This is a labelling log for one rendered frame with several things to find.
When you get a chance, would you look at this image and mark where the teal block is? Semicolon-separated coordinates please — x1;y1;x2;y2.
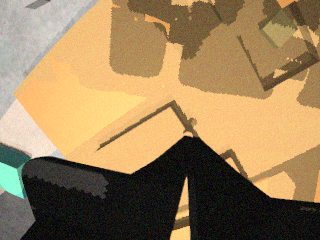
0;147;31;199

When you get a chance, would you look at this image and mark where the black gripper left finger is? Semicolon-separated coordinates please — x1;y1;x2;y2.
21;135;193;240

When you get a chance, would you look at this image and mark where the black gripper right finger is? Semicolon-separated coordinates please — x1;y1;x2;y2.
187;136;320;240

